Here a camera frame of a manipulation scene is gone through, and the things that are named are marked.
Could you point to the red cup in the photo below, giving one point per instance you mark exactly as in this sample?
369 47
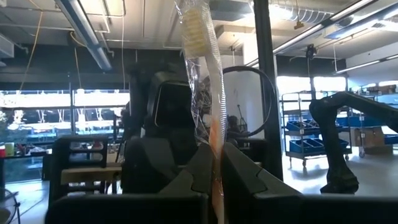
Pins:
2 151

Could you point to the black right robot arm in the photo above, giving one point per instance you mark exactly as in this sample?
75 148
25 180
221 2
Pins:
171 102

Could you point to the grey-blue ceiling beam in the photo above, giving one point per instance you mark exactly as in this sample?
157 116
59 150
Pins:
84 31

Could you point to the black shelf unit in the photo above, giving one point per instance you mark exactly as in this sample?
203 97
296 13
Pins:
57 168

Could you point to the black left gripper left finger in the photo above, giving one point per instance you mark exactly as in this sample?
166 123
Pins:
199 174

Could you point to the metal shelf cart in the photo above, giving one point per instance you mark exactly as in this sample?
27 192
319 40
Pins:
287 154

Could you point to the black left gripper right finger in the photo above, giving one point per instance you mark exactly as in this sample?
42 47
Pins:
245 180

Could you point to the green cup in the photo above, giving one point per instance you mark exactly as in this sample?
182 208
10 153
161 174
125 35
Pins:
9 149

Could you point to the grey ceiling air vent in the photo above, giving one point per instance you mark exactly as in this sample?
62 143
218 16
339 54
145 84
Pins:
230 9

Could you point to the long ceiling light strip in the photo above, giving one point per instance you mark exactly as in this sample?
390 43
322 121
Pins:
311 31
367 64

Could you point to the blue storage bin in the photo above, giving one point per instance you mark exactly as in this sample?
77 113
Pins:
304 145
297 126
367 122

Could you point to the brown cardboard box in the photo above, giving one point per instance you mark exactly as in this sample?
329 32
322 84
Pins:
373 140

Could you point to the person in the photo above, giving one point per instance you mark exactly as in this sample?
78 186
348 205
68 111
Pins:
233 126

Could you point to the orange packaged toothbrush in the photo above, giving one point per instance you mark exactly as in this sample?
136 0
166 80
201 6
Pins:
199 34

